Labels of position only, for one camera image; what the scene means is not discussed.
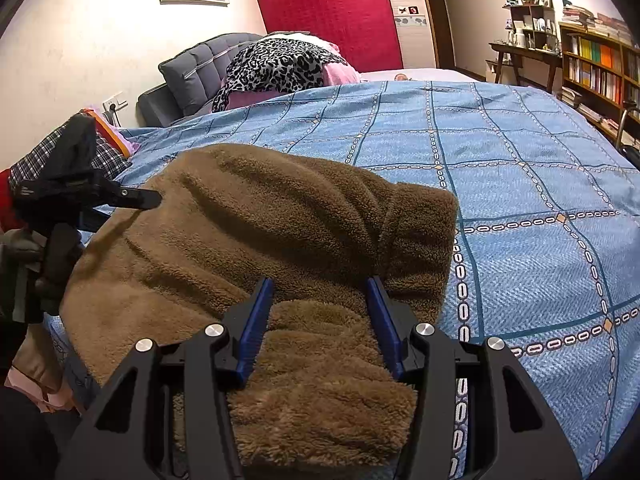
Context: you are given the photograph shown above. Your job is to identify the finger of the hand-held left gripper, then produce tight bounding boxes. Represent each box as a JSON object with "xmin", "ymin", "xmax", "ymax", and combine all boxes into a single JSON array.
[
  {"xmin": 92, "ymin": 170, "xmax": 163, "ymax": 211},
  {"xmin": 76, "ymin": 207, "xmax": 112, "ymax": 233}
]

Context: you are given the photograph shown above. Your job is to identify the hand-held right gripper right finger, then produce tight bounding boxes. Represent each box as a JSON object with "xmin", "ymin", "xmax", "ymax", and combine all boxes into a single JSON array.
[{"xmin": 365, "ymin": 275, "xmax": 583, "ymax": 480}]

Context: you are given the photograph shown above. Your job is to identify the stack of books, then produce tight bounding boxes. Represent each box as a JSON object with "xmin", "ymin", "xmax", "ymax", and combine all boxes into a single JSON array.
[{"xmin": 562, "ymin": 2, "xmax": 633, "ymax": 36}]

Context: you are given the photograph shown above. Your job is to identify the red mattress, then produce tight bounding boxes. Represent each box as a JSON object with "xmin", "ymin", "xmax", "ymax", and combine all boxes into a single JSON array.
[{"xmin": 256, "ymin": 0, "xmax": 405, "ymax": 73}]

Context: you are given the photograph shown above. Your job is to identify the wooden desk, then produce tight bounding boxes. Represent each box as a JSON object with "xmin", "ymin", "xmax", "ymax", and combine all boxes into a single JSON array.
[{"xmin": 485, "ymin": 42, "xmax": 563, "ymax": 93}]

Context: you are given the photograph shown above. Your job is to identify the person's left hand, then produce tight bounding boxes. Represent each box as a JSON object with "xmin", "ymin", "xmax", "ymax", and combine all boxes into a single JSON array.
[{"xmin": 0, "ymin": 229, "xmax": 47, "ymax": 266}]

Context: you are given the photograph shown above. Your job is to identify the wooden bookshelf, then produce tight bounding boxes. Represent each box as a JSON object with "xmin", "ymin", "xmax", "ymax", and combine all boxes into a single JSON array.
[{"xmin": 557, "ymin": 22, "xmax": 640, "ymax": 136}]

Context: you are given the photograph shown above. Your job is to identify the leopard print cloth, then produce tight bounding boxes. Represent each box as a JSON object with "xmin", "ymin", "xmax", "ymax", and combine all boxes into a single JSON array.
[{"xmin": 212, "ymin": 39, "xmax": 341, "ymax": 113}]

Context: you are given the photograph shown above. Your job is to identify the blue checked blanket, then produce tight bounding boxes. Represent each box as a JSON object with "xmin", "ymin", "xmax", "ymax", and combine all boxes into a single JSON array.
[{"xmin": 45, "ymin": 80, "xmax": 640, "ymax": 480}]

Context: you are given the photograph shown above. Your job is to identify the dark metal frame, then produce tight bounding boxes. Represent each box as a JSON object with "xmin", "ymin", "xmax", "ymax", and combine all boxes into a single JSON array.
[{"xmin": 617, "ymin": 102, "xmax": 640, "ymax": 151}]

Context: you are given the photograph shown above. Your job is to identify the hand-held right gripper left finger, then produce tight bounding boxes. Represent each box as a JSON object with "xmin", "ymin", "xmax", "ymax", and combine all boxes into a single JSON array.
[{"xmin": 55, "ymin": 276, "xmax": 276, "ymax": 480}]

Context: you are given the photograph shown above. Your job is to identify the beige cloth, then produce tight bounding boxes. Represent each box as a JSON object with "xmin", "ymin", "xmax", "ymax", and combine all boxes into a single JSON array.
[{"xmin": 12, "ymin": 325, "xmax": 76, "ymax": 411}]

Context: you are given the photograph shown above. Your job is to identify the pale pink bed sheet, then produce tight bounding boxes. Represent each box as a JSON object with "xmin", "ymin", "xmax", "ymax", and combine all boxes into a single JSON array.
[{"xmin": 357, "ymin": 67, "xmax": 481, "ymax": 83}]

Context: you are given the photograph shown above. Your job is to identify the grey tufted armchair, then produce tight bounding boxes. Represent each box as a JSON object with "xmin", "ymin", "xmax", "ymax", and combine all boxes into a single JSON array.
[{"xmin": 137, "ymin": 32, "xmax": 266, "ymax": 128}]

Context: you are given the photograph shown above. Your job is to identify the red cloth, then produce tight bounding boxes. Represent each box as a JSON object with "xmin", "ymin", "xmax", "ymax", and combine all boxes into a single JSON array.
[{"xmin": 0, "ymin": 169, "xmax": 18, "ymax": 231}]

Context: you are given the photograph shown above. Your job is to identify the brown fleece towel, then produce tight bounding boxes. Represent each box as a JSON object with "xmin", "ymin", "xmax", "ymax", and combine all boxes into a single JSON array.
[{"xmin": 60, "ymin": 142, "xmax": 460, "ymax": 471}]

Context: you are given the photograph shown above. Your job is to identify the wooden desk shelf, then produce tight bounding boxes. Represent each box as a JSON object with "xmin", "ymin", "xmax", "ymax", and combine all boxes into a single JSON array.
[{"xmin": 502, "ymin": 0, "xmax": 561, "ymax": 51}]

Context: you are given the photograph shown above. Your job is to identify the dark plaid pillow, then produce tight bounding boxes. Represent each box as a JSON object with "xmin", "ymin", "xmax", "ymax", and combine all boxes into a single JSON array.
[{"xmin": 9, "ymin": 130, "xmax": 132, "ymax": 191}]

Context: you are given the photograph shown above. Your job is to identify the pink pillow with orange trim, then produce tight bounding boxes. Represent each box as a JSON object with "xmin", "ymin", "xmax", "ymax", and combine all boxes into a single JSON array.
[{"xmin": 80, "ymin": 107, "xmax": 141, "ymax": 158}]

